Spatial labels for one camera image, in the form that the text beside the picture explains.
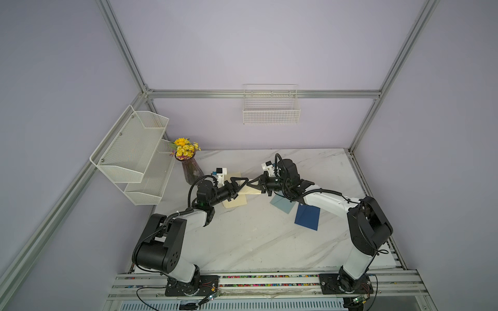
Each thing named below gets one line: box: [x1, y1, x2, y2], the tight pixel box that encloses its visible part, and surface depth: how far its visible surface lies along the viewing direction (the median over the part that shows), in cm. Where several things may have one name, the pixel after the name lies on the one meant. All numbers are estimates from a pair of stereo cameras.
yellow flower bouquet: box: [169, 137, 202, 161], surface depth 90 cm
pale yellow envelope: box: [237, 184, 262, 201], surface depth 80 cm
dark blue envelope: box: [294, 202, 321, 231], surface depth 92 cm
